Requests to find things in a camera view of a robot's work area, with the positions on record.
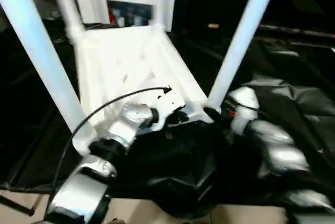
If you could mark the black tripod leg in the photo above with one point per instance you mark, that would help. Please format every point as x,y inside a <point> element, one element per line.
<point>15,206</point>

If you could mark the black plastic mat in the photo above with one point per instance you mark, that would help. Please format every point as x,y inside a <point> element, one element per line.
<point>293,109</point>

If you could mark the white plastic table top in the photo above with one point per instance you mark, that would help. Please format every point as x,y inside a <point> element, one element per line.
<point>125,56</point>

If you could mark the small yellow label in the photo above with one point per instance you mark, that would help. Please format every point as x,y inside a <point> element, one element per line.
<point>213,25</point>

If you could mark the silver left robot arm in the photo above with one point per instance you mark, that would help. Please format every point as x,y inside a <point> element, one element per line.
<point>131,119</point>

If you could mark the black metal rod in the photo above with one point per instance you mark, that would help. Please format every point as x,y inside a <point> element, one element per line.
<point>298,30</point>

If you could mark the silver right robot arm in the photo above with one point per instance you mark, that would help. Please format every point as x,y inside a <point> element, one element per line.
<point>272,140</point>

